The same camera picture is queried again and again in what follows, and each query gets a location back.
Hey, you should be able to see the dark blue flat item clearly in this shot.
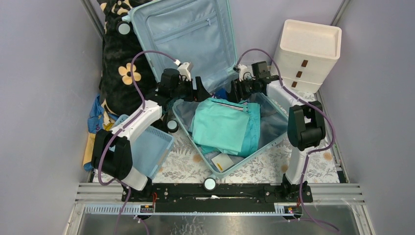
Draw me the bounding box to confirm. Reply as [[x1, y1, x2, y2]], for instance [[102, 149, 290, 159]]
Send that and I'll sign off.
[[213, 89, 228, 100]]

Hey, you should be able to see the teal folded cloth bottom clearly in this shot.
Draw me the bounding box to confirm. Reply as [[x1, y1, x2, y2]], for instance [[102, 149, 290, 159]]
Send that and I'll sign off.
[[197, 98, 261, 157]]

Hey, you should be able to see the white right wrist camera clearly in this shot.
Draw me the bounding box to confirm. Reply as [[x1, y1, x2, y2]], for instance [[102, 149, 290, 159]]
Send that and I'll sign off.
[[233, 64, 251, 82]]

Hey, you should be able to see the blue yellow cloth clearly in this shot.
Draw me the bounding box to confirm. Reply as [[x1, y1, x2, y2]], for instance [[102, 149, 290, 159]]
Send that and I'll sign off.
[[82, 94, 119, 171]]

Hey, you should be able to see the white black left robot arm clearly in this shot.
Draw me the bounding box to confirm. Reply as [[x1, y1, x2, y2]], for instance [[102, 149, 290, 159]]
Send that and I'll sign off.
[[91, 62, 210, 201]]

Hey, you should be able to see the teal cloth top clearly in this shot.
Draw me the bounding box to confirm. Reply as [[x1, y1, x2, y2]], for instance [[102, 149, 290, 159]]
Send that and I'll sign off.
[[189, 102, 250, 154]]

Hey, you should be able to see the light blue perforated plastic basket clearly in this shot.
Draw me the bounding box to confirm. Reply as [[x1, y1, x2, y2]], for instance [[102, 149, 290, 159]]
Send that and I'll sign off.
[[102, 125, 174, 184]]

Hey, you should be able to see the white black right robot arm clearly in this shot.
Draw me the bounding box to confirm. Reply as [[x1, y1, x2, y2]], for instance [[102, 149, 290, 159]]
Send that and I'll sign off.
[[228, 61, 326, 202]]

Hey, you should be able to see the light blue ribbed suitcase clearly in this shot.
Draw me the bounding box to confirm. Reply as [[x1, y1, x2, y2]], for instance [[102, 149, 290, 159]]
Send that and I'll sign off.
[[121, 0, 288, 185]]

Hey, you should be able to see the white three-drawer storage cabinet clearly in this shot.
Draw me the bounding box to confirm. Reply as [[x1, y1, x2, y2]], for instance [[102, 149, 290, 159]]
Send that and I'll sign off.
[[271, 19, 342, 93]]

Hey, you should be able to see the black floral plush blanket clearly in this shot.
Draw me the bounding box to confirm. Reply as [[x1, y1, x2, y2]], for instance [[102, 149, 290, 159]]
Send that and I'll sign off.
[[97, 0, 157, 116]]

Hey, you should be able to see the teal cloth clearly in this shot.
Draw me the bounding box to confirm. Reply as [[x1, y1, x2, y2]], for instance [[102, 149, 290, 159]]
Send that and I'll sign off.
[[197, 98, 261, 157], [189, 102, 250, 154]]

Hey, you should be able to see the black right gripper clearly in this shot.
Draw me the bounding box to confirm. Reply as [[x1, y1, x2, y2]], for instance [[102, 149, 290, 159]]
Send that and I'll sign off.
[[226, 76, 258, 104]]

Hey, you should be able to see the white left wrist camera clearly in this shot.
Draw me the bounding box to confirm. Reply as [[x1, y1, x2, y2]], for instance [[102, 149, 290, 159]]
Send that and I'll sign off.
[[174, 60, 193, 81]]

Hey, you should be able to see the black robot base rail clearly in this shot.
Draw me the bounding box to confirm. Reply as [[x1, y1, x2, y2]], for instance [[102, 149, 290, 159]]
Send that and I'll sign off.
[[121, 178, 313, 217]]

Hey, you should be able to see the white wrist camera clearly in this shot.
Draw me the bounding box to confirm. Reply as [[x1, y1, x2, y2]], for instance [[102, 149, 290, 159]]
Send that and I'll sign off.
[[233, 64, 251, 82], [174, 60, 193, 81]]

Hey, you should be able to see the floral patterned floor mat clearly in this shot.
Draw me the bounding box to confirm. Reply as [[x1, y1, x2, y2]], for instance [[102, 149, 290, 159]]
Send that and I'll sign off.
[[92, 66, 340, 184]]

